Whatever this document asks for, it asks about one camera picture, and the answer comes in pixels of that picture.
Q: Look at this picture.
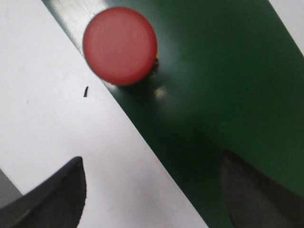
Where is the red mushroom push button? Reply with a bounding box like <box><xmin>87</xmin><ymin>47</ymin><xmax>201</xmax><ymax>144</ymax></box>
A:
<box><xmin>83</xmin><ymin>7</ymin><xmax>157</xmax><ymax>86</ymax></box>

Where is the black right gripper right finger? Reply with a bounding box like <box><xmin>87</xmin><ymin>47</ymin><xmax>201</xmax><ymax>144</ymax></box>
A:
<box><xmin>220</xmin><ymin>151</ymin><xmax>304</xmax><ymax>228</ymax></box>

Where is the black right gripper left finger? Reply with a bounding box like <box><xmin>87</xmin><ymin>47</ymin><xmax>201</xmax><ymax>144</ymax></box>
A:
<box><xmin>0</xmin><ymin>156</ymin><xmax>87</xmax><ymax>228</ymax></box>

